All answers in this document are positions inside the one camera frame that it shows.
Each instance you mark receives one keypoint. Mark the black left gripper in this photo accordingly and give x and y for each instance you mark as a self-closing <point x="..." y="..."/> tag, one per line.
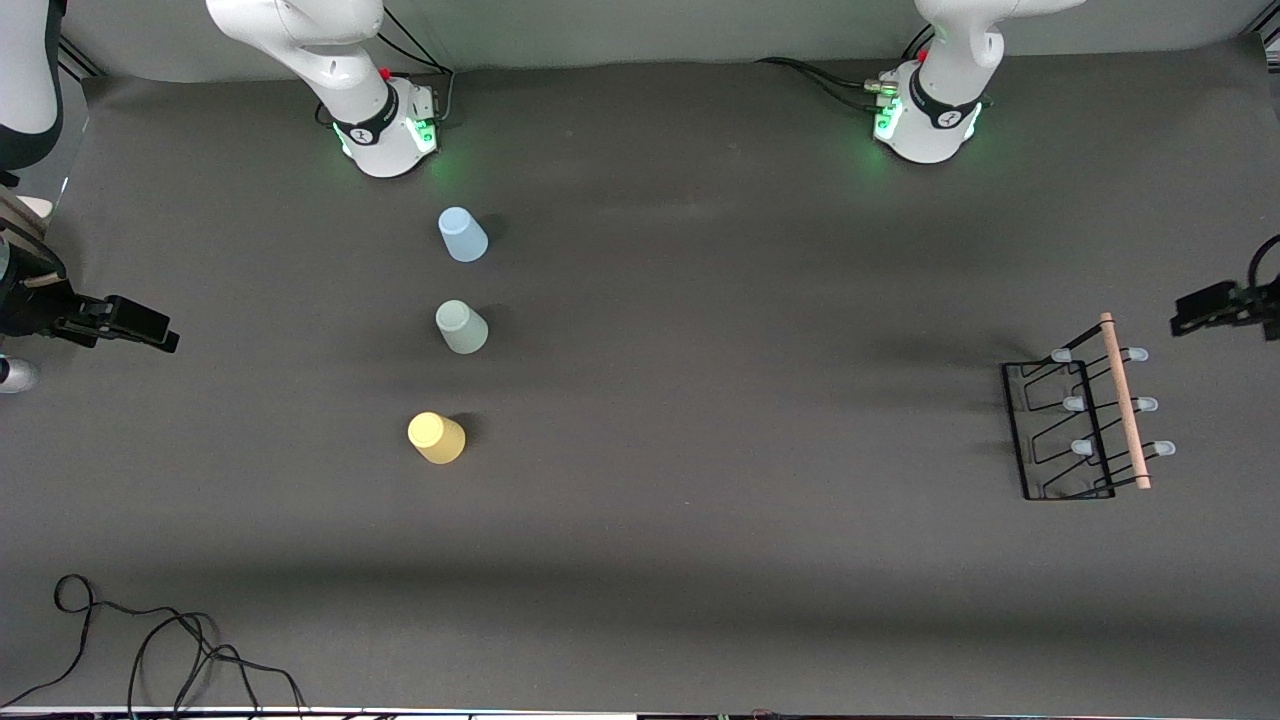
<point x="1262" y="300"/>

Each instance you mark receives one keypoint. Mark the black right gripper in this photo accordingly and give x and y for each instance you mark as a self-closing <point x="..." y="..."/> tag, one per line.
<point x="28" y="308"/>

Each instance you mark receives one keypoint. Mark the yellow plastic cup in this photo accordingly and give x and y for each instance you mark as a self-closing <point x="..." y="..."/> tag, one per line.
<point x="436" y="438"/>

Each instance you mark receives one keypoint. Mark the pale green plastic cup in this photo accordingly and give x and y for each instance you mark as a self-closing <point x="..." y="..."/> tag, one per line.
<point x="461" y="327"/>

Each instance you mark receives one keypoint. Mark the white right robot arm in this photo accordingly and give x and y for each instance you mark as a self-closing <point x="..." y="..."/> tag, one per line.
<point x="360" y="90"/>

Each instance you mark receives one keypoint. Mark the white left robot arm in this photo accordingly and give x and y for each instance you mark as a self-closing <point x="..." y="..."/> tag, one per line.
<point x="940" y="100"/>

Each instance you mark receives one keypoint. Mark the light blue plastic cup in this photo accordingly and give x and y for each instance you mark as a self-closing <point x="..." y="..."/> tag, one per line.
<point x="463" y="235"/>

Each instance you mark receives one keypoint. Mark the dark grey table cloth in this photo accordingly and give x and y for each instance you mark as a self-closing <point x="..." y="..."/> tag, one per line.
<point x="800" y="560"/>

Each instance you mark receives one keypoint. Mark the black aluminium frame rail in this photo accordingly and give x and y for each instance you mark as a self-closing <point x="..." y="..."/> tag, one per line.
<point x="82" y="60"/>
<point x="1265" y="38"/>

